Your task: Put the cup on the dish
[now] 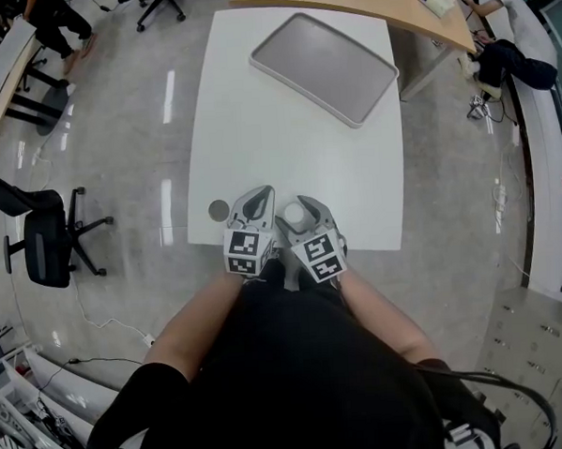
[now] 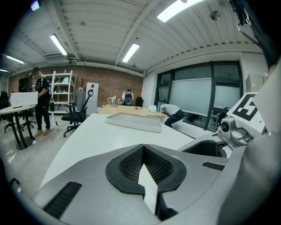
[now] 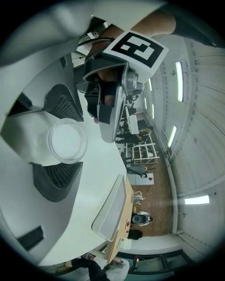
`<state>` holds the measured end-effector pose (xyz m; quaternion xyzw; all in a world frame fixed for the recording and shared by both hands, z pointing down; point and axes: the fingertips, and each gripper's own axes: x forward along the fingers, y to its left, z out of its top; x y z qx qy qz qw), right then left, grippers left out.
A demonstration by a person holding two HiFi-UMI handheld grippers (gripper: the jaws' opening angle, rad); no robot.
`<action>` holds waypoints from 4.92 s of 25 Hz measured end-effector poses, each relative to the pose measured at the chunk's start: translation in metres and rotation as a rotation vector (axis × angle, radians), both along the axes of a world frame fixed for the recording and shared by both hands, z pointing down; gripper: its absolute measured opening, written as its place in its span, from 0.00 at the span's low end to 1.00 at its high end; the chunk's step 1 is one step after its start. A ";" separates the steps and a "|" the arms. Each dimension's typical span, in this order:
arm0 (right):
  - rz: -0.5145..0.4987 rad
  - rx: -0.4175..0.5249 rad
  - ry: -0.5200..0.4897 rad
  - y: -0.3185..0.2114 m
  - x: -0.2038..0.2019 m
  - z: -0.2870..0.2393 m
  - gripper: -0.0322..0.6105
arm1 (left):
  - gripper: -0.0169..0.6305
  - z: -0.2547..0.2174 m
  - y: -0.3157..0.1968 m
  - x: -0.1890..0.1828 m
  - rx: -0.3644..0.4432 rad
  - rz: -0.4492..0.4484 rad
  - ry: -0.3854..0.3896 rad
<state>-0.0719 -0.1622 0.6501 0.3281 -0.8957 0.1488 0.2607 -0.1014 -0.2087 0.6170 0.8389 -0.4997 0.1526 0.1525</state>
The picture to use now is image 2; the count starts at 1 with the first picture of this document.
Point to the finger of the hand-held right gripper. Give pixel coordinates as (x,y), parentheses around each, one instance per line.
(197,140)

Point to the round metal ceiling fixture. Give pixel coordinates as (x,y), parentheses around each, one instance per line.
(215,15)

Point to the white tissue box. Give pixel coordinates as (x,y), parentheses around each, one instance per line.
(152,109)

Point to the light wooden table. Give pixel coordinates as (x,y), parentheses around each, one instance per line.
(123,109)

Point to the metal kettle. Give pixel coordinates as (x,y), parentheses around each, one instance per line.
(114,101)

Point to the white roller blind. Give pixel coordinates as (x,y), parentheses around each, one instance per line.
(189,96)

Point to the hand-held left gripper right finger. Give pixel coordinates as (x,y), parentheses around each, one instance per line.
(197,182)

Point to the white table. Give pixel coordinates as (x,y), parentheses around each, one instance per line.
(98,136)

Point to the white shelf rack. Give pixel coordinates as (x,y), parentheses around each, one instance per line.
(70,92)

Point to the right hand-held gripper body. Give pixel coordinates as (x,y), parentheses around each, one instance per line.
(243,107)

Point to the black office chair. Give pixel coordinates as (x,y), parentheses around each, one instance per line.
(76,115)
(4,101)
(139,102)

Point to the grey tray with white rim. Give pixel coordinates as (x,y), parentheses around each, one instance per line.
(134,120)

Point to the white plate with red food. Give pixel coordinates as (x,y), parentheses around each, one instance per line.
(136,108)

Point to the grey hanging garment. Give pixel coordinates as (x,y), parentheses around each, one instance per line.
(80,99)

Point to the beige locker cabinet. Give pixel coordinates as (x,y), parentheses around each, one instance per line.
(254,82)

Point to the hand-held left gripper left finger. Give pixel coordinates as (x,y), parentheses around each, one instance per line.
(92,180)

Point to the black monitor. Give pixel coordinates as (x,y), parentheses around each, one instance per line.
(25,84)

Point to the dark framed window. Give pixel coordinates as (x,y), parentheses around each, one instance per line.
(227,74)

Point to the white refrigerator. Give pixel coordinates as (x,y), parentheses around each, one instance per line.
(93,105)

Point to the ceiling light panel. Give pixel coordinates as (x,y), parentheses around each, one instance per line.
(58,45)
(175,9)
(14,59)
(131,52)

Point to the wooden desk with black legs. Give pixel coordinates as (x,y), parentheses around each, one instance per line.
(17,108)

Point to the dark coat rack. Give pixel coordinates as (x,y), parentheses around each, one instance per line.
(82,84)

